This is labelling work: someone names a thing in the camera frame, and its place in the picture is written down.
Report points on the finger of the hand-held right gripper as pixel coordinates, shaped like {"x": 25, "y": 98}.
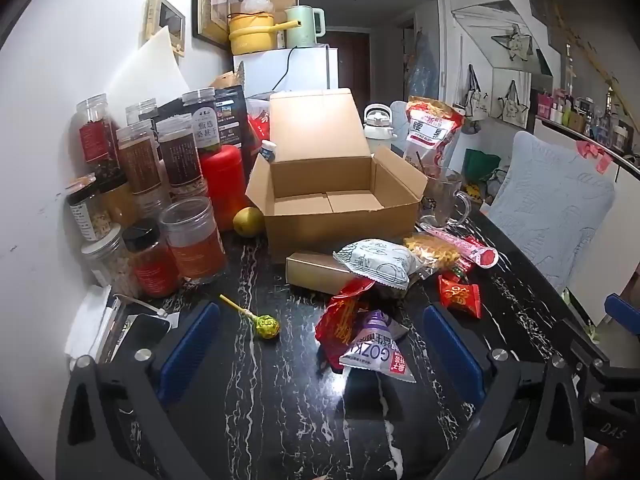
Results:
{"x": 622, "y": 312}
{"x": 597, "y": 352}

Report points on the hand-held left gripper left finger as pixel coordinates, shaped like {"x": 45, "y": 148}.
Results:
{"x": 192, "y": 346}

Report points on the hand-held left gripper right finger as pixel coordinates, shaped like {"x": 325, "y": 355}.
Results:
{"x": 452, "y": 355}

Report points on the small red candy packet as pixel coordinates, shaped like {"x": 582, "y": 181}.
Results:
{"x": 460, "y": 296}

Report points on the pink stick packet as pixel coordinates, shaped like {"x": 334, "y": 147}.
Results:
{"x": 480, "y": 255}

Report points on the clear waffle packet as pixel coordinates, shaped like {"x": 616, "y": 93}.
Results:
{"x": 432, "y": 252}

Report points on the red spicy strip packet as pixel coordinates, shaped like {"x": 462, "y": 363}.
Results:
{"x": 340, "y": 325}

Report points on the white bread print packet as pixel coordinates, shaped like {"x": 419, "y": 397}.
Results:
{"x": 375, "y": 262}

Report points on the brown cardboard box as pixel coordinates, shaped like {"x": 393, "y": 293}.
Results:
{"x": 320, "y": 240}

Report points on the black smartphone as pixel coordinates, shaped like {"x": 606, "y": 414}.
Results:
{"x": 135, "y": 332}

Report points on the green lollipop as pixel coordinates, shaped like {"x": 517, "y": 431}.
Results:
{"x": 266, "y": 328}

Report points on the purple white triangular packet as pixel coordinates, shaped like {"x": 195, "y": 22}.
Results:
{"x": 372, "y": 347}

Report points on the white power bank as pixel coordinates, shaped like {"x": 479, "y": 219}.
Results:
{"x": 111, "y": 320}

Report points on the black lid red label jar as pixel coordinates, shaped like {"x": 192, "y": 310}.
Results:
{"x": 150, "y": 270}

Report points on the clear jar orange label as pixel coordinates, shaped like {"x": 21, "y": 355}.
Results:
{"x": 195, "y": 250}

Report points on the wide jar white cubes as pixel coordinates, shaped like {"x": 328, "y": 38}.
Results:
{"x": 112, "y": 270}

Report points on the white tissue pack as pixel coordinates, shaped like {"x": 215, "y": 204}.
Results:
{"x": 85, "y": 320}

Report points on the light blue chair cushion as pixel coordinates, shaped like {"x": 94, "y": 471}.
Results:
{"x": 550, "y": 200}

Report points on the yellow pear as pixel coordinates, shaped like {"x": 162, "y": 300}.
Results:
{"x": 248, "y": 221}

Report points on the gold paper box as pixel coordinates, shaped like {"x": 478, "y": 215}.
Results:
{"x": 310, "y": 270}

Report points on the glass mug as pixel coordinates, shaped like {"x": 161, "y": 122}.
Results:
{"x": 440, "y": 200}

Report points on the clear jar golden contents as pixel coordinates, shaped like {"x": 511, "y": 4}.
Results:
{"x": 120, "y": 205}

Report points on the pink paper tags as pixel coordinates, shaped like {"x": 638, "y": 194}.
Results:
{"x": 592, "y": 155}

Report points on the red canister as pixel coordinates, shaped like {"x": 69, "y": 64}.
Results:
{"x": 222, "y": 185}

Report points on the black lid dried slices jar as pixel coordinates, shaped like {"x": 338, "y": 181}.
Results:
{"x": 87, "y": 215}

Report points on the tall jar dark label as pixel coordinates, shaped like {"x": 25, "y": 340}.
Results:
{"x": 180, "y": 155}

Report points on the tall jar brown label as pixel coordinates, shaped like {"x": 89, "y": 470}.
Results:
{"x": 140, "y": 160}

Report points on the green bag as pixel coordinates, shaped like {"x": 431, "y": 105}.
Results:
{"x": 480, "y": 162}

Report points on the row of cosmetic bottles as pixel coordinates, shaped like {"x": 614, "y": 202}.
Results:
{"x": 585, "y": 115}

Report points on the small white bottle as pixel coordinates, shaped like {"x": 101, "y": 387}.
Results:
{"x": 267, "y": 151}

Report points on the tall jar white green label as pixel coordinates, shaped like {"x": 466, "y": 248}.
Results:
{"x": 205, "y": 125}

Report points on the red nut bag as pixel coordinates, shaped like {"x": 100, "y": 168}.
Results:
{"x": 430, "y": 130}

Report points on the tall jar red label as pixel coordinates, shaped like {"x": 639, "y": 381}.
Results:
{"x": 95, "y": 140}

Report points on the red plastic bag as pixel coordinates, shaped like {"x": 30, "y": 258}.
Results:
{"x": 257, "y": 125}

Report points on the canvas tote bag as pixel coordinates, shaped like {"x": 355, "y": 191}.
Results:
{"x": 474, "y": 97}
{"x": 514, "y": 105}

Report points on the black snack bag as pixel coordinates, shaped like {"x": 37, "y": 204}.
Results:
{"x": 232, "y": 115}

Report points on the clear plastic jar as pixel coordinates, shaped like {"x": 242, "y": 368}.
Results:
{"x": 142, "y": 112}

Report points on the bamboo pole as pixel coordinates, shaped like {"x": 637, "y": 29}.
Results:
{"x": 587, "y": 57}

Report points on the brown paper bag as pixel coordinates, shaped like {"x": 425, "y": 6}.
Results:
{"x": 227, "y": 81}

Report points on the white board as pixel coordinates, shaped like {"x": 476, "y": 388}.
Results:
{"x": 150, "y": 75}

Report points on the metal star ornament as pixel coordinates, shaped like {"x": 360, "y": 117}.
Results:
{"x": 512, "y": 42}

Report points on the white fridge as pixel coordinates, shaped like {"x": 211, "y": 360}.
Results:
{"x": 305, "y": 70}

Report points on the white stair cabinet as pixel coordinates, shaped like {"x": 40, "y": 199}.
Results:
{"x": 475, "y": 35}

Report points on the yellow pot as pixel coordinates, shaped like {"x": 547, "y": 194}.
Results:
{"x": 250, "y": 35}

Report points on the green electric kettle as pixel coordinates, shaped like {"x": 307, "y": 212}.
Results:
{"x": 302, "y": 25}

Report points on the framed picture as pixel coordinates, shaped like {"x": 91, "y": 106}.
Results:
{"x": 212, "y": 5}

